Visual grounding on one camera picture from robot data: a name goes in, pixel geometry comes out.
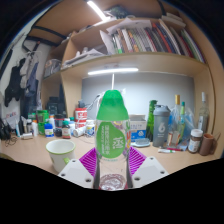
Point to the yellow-capped glass bottle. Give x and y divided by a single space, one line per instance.
176 116

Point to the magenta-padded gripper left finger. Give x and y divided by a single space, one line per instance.
76 172

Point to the long ceiling light tube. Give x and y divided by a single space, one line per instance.
96 10

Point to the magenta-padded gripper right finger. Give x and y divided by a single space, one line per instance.
149 170

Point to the wooden shelf unit with books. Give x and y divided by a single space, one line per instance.
140 61

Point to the light blue hair brush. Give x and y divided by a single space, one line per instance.
141 142

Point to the grey shaker bottle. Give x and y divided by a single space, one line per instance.
161 128

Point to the white-lidded brown jar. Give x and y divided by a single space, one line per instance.
195 142

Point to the blue and white carton box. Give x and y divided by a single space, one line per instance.
137 128

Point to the white and green tube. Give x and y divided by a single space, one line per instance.
166 150

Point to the red and white jar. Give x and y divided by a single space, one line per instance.
80 116

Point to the dark hanging clothes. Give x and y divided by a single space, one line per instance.
16 83

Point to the clear glass bottle white cap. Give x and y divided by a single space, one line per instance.
203 116

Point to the green canister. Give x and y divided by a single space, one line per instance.
42 120

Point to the dark green bottle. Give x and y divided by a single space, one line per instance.
150 116

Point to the white pill bottle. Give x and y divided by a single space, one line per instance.
90 128

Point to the clear bottle with green cap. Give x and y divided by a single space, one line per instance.
111 140

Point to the under-shelf light strip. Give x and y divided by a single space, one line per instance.
113 71

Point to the green-capped slim bottle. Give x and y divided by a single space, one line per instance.
183 115

